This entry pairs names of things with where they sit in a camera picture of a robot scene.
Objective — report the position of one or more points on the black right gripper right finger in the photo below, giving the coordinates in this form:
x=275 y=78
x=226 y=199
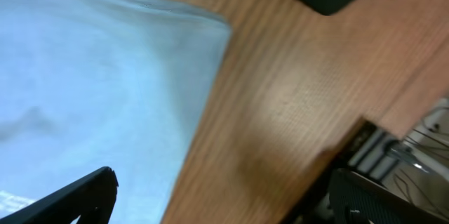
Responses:
x=355 y=199

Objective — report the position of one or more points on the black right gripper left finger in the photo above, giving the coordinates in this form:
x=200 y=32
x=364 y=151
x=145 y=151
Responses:
x=88 y=200

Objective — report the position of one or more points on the light blue printed t-shirt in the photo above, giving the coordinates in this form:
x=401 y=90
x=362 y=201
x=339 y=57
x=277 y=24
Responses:
x=92 y=83

